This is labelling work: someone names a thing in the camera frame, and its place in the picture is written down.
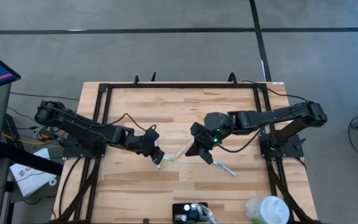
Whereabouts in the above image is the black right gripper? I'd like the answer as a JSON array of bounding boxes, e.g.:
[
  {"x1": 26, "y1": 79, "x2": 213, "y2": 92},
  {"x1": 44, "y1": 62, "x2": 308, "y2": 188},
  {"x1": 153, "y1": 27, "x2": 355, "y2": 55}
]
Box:
[{"x1": 185, "y1": 121, "x2": 223, "y2": 166}]

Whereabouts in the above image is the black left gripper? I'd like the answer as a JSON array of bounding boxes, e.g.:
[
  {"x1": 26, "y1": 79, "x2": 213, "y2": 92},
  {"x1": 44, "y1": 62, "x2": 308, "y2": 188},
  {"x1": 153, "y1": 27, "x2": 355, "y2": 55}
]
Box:
[{"x1": 128, "y1": 127, "x2": 165, "y2": 166}]

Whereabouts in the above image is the black wire basket organizer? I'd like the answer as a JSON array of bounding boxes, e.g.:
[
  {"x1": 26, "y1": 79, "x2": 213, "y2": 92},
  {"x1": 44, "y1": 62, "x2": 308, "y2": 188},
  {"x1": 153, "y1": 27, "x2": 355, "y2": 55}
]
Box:
[{"x1": 172, "y1": 202, "x2": 210, "y2": 224}]

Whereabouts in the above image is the orange white wrapped toothbrush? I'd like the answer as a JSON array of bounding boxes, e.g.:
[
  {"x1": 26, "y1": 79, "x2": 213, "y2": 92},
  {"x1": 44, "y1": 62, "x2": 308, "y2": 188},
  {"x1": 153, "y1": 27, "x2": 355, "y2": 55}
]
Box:
[{"x1": 175, "y1": 140, "x2": 195, "y2": 159}]

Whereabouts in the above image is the white lidded wipes canister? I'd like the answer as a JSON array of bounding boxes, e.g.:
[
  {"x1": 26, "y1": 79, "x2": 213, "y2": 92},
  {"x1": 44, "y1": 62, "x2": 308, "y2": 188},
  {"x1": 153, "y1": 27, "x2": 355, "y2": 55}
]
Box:
[{"x1": 244, "y1": 195, "x2": 290, "y2": 224}]

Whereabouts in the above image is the black stand leg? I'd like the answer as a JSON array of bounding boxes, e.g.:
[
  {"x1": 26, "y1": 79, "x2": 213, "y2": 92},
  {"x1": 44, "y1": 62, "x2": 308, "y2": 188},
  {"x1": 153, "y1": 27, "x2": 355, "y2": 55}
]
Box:
[{"x1": 0, "y1": 141, "x2": 64, "y2": 176}]

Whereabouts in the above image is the white printed box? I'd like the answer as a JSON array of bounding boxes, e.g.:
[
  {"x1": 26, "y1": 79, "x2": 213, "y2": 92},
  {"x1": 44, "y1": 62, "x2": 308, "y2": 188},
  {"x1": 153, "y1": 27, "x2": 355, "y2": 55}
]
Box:
[{"x1": 9, "y1": 147, "x2": 57, "y2": 198}]

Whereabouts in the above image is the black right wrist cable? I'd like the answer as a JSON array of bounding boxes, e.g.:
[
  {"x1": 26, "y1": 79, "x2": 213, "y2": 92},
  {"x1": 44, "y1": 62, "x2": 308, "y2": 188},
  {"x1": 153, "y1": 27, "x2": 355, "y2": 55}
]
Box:
[{"x1": 214, "y1": 128, "x2": 262, "y2": 154}]

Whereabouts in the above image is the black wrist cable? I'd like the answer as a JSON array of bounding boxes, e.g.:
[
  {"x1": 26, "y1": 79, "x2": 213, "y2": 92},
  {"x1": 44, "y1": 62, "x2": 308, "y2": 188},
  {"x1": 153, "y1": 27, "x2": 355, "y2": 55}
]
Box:
[
  {"x1": 214, "y1": 128, "x2": 262, "y2": 154},
  {"x1": 103, "y1": 113, "x2": 158, "y2": 131}
]

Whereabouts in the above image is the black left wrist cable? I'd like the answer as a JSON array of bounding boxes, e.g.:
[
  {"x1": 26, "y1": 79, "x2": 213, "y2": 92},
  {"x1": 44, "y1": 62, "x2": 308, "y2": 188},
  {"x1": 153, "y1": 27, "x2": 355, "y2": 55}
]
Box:
[{"x1": 103, "y1": 113, "x2": 158, "y2": 131}]

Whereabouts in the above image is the black metal table frame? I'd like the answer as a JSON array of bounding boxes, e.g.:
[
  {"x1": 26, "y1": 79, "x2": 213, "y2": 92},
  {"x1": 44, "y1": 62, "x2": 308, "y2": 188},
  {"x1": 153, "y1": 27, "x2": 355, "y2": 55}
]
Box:
[{"x1": 50, "y1": 81, "x2": 323, "y2": 224}]

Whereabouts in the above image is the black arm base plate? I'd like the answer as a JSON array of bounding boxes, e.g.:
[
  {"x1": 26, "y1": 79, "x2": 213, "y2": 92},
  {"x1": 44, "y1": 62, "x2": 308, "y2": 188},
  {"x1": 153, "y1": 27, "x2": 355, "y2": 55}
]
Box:
[
  {"x1": 62, "y1": 136, "x2": 107, "y2": 159},
  {"x1": 259, "y1": 133, "x2": 305, "y2": 159}
]

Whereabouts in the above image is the long black arm cable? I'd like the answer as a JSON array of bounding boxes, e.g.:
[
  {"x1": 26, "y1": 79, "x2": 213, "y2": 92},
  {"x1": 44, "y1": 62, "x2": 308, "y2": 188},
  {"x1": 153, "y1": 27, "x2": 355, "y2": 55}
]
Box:
[{"x1": 242, "y1": 80, "x2": 309, "y2": 103}]

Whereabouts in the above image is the thick black curved cable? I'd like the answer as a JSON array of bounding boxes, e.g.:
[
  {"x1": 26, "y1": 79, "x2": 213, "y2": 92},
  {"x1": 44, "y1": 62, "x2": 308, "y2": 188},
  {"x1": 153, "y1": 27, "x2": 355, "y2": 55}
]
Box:
[{"x1": 58, "y1": 156, "x2": 83, "y2": 218}]

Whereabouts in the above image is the thin black floor cable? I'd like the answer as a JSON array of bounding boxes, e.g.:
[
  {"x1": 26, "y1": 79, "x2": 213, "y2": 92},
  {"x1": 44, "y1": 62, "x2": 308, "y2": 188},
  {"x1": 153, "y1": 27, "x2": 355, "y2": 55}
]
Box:
[
  {"x1": 7, "y1": 106, "x2": 37, "y2": 122},
  {"x1": 9, "y1": 91, "x2": 80, "y2": 101}
]

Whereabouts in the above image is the yellow cable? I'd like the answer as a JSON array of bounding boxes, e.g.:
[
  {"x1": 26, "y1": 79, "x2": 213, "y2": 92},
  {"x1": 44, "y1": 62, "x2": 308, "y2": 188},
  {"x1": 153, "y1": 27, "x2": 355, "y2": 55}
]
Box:
[{"x1": 2, "y1": 124, "x2": 65, "y2": 146}]

